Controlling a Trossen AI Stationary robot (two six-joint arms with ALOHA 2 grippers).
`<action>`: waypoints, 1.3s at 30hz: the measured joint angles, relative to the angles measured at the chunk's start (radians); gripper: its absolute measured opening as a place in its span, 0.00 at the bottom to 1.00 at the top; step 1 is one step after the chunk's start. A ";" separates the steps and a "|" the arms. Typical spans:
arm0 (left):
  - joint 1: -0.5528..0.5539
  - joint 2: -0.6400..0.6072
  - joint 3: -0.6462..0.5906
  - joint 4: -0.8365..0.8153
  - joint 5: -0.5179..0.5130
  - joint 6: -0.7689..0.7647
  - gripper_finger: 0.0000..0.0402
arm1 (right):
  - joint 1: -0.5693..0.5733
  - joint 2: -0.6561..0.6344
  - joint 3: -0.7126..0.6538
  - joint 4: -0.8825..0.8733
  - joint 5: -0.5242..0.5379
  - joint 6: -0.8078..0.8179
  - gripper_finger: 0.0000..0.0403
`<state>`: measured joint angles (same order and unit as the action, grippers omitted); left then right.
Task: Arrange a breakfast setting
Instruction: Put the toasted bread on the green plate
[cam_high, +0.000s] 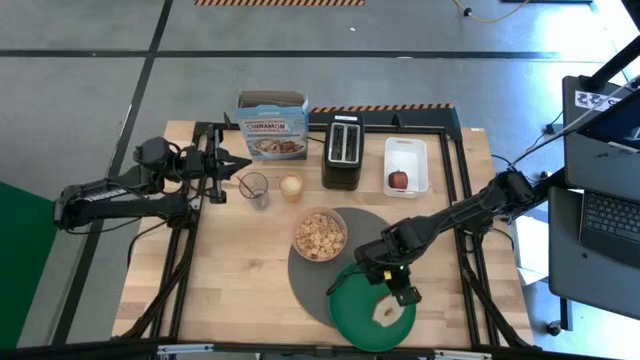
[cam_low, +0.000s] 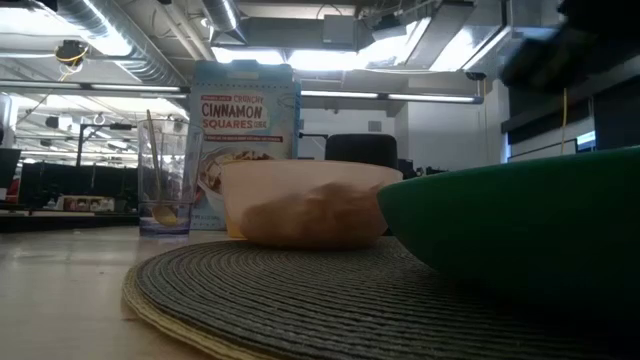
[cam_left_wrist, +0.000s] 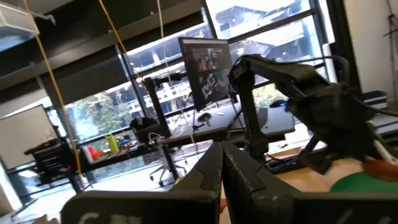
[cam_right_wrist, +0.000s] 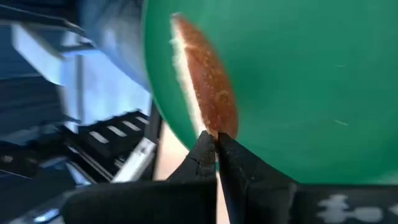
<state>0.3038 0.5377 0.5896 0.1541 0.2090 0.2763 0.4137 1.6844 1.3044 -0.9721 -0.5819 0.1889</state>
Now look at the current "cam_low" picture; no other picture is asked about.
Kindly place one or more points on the brown cereal pieces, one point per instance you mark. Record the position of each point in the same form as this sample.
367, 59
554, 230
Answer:
320, 215

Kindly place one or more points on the blue cinnamon squares cereal box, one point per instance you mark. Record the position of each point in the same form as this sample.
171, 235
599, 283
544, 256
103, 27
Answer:
240, 130

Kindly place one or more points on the clear drinking glass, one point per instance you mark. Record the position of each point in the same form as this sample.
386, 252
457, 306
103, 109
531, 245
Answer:
170, 170

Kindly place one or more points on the metal spoon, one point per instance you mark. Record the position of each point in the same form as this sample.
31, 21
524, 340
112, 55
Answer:
156, 170

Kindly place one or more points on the ceiling strip light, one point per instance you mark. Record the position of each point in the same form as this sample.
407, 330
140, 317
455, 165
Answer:
130, 88
400, 96

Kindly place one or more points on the green plate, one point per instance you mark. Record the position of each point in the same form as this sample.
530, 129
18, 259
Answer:
525, 220

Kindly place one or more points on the black toaster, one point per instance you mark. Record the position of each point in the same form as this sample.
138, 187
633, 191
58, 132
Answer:
362, 150

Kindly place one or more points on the translucent white cereal bowl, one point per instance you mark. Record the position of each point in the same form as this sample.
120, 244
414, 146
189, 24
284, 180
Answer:
305, 180

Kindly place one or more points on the grey round woven placemat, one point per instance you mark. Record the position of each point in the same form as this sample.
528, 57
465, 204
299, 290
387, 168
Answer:
310, 300

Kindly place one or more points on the yellow cup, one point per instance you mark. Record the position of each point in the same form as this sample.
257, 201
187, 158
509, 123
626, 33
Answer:
233, 227

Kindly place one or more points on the silver ceiling ventilation duct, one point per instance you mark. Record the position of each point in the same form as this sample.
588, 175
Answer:
125, 45

